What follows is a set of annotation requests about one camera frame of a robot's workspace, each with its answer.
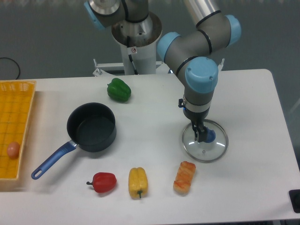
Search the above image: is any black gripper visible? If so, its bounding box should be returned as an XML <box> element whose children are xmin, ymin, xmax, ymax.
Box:
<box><xmin>183</xmin><ymin>108</ymin><xmax>209</xmax><ymax>143</ymax></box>

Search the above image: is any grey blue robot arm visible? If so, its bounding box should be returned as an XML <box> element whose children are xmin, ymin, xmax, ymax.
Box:
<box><xmin>84</xmin><ymin>0</ymin><xmax>241</xmax><ymax>143</ymax></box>

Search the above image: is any orange toast bread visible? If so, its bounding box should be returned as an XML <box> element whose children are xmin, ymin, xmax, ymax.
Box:
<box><xmin>173</xmin><ymin>161</ymin><xmax>196</xmax><ymax>195</ymax></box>

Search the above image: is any glass pot lid blue knob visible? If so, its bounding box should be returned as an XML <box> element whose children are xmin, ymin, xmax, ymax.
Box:
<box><xmin>182</xmin><ymin>120</ymin><xmax>229</xmax><ymax>163</ymax></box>

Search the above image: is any yellow bell pepper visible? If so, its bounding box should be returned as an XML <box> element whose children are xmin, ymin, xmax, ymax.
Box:
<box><xmin>128</xmin><ymin>167</ymin><xmax>148</xmax><ymax>199</ymax></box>

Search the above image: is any green bell pepper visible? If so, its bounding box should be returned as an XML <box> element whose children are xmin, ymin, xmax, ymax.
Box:
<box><xmin>107</xmin><ymin>78</ymin><xmax>131</xmax><ymax>102</ymax></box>

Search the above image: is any red bell pepper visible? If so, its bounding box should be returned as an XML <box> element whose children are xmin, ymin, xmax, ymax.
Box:
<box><xmin>86</xmin><ymin>172</ymin><xmax>117</xmax><ymax>193</ymax></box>

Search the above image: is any black table socket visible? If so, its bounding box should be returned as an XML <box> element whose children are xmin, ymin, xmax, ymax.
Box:
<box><xmin>289</xmin><ymin>189</ymin><xmax>300</xmax><ymax>213</ymax></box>

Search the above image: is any yellow plastic basket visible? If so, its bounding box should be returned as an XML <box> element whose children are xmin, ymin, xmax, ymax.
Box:
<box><xmin>0</xmin><ymin>80</ymin><xmax>36</xmax><ymax>180</ymax></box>

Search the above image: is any brown egg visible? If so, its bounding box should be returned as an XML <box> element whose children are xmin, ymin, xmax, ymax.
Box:
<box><xmin>7</xmin><ymin>142</ymin><xmax>20</xmax><ymax>158</ymax></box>

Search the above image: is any dark saucepan blue handle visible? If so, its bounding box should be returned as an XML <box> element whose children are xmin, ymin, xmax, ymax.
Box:
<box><xmin>31</xmin><ymin>102</ymin><xmax>117</xmax><ymax>180</ymax></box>

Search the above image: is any black pedestal cable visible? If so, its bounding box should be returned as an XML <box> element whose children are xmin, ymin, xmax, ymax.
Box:
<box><xmin>127</xmin><ymin>35</ymin><xmax>140</xmax><ymax>75</ymax></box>

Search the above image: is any black cable loop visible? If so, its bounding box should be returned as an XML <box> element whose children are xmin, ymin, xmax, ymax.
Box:
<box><xmin>0</xmin><ymin>57</ymin><xmax>20</xmax><ymax>80</ymax></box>

